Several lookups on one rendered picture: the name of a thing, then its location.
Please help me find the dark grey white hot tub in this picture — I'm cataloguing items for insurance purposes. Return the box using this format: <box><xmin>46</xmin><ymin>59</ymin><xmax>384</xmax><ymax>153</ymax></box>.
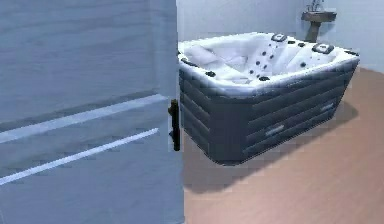
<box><xmin>177</xmin><ymin>31</ymin><xmax>361</xmax><ymax>166</ymax></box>

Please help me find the pale blue room door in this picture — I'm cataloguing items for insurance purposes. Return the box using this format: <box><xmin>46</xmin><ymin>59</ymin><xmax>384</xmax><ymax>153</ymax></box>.
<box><xmin>0</xmin><ymin>0</ymin><xmax>185</xmax><ymax>224</ymax></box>

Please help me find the black door handle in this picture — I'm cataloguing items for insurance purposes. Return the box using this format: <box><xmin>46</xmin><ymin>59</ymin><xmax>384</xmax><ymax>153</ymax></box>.
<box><xmin>167</xmin><ymin>98</ymin><xmax>182</xmax><ymax>152</ymax></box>

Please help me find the grey pedestal sink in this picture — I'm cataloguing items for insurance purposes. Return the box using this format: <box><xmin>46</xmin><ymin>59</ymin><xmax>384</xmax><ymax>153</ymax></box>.
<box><xmin>301</xmin><ymin>0</ymin><xmax>338</xmax><ymax>44</ymax></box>

